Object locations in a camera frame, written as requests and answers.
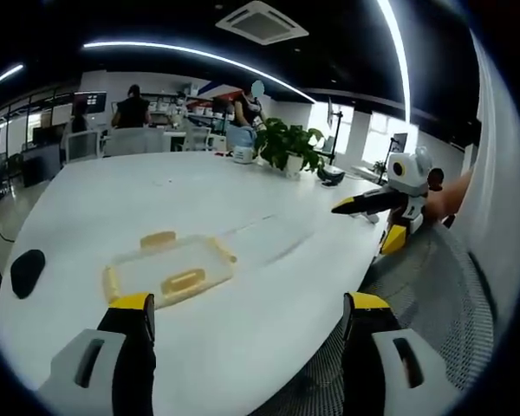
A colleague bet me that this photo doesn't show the black oval pad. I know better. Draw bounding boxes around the black oval pad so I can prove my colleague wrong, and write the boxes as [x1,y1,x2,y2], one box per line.
[10,250,47,299]

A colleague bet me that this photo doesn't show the wall screen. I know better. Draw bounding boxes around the wall screen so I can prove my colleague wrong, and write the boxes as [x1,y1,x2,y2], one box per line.
[72,91,109,117]

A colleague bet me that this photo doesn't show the ceiling air conditioner vent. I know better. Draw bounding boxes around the ceiling air conditioner vent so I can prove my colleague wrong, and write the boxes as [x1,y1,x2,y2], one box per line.
[215,0,310,46]

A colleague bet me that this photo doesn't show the green potted plant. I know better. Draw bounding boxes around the green potted plant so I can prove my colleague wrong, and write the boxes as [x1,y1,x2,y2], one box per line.
[253,118,329,179]

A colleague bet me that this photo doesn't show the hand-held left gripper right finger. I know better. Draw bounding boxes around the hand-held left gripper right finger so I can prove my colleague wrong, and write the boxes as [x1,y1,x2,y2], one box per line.
[341,291,460,416]

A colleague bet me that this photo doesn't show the white office chair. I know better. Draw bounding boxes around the white office chair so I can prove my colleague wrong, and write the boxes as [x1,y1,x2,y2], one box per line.
[179,125,213,152]
[65,130,101,162]

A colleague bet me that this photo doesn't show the black device on table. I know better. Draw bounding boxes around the black device on table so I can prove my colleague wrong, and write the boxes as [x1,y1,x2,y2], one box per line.
[316,166,346,187]

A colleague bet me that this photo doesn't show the grey mesh office chair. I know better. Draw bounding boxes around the grey mesh office chair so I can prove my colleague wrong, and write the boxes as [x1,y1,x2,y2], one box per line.
[259,218,502,416]

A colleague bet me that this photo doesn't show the monitor on black stand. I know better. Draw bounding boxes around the monitor on black stand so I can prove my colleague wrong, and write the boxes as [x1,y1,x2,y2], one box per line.
[320,97,345,168]

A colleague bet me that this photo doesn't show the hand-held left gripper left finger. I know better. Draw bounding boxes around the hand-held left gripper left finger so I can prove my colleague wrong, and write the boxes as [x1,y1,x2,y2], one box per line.
[37,292,158,416]

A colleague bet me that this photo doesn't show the clear container lid yellow clips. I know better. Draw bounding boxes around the clear container lid yellow clips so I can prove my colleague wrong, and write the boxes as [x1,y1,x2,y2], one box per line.
[101,231,238,309]

